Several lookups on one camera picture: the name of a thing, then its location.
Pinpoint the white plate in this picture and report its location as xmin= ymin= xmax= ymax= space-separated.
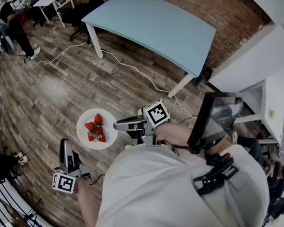
xmin=75 ymin=107 xmax=119 ymax=151

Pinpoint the black shoulder harness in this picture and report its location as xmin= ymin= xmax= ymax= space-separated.
xmin=192 ymin=151 xmax=240 ymax=196

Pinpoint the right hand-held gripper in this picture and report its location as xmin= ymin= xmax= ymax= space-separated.
xmin=112 ymin=98 xmax=172 ymax=149

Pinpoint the black flat monitor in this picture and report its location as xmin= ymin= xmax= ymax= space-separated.
xmin=185 ymin=91 xmax=248 ymax=155

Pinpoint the black office chair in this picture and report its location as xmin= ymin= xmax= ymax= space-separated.
xmin=56 ymin=0 xmax=107 ymax=42

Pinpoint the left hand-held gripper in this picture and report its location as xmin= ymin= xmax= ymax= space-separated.
xmin=50 ymin=137 xmax=92 ymax=195

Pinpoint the small white table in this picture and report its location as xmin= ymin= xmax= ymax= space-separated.
xmin=33 ymin=0 xmax=76 ymax=30

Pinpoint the white wire shelf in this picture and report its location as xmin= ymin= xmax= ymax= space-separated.
xmin=0 ymin=176 xmax=67 ymax=227

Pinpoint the thin black cable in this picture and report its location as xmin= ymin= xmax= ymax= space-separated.
xmin=89 ymin=174 xmax=106 ymax=186

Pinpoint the light blue table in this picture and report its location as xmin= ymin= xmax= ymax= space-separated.
xmin=80 ymin=0 xmax=219 ymax=101

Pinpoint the person's white shirt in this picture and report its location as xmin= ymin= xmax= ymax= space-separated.
xmin=89 ymin=139 xmax=271 ymax=227

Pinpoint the person's left forearm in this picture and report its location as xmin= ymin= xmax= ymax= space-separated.
xmin=73 ymin=178 xmax=105 ymax=227

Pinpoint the white floor cable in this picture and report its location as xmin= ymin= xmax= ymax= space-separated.
xmin=29 ymin=41 xmax=89 ymax=86
xmin=101 ymin=46 xmax=198 ymax=123

